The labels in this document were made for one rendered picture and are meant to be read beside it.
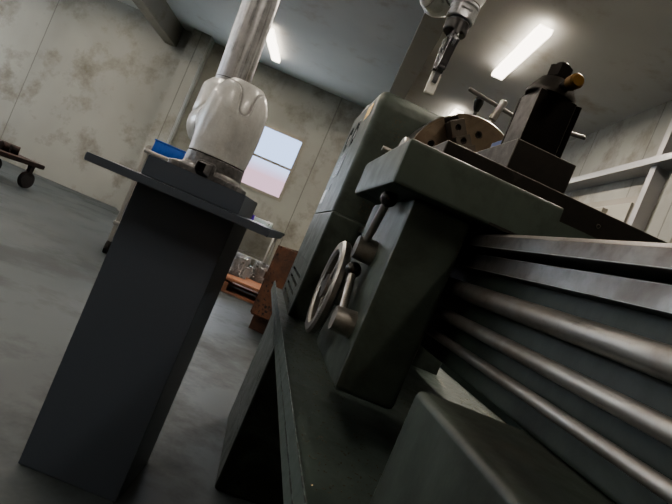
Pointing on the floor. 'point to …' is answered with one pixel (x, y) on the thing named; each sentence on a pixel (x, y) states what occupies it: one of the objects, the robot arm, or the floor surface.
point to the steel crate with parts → (283, 259)
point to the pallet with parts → (253, 277)
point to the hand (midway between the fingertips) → (432, 83)
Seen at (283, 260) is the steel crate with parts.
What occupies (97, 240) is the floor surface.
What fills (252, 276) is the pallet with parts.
